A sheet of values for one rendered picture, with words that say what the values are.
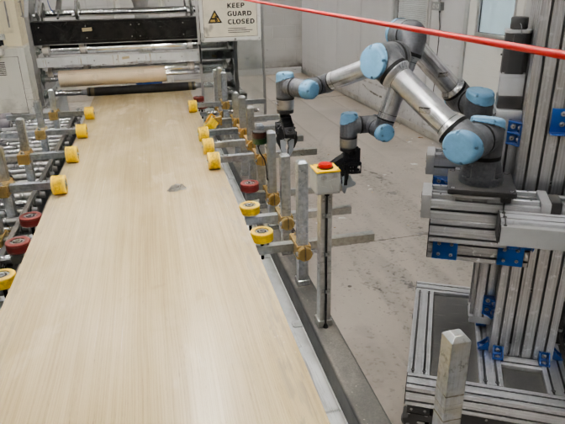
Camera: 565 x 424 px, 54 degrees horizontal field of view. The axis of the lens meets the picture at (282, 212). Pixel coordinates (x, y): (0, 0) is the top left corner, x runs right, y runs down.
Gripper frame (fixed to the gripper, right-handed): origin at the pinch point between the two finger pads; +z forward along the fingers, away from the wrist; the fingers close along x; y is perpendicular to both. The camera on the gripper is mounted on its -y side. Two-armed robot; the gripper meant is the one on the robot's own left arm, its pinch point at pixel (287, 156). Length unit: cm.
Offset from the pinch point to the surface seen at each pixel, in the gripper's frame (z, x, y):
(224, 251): 10, 36, -62
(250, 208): 9.9, 21.7, -29.5
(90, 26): -41, 95, 225
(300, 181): -9, 9, -56
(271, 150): -5.4, 8.2, -6.4
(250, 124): -4.1, 8.1, 43.6
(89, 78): -4, 101, 224
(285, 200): 7.5, 8.2, -31.4
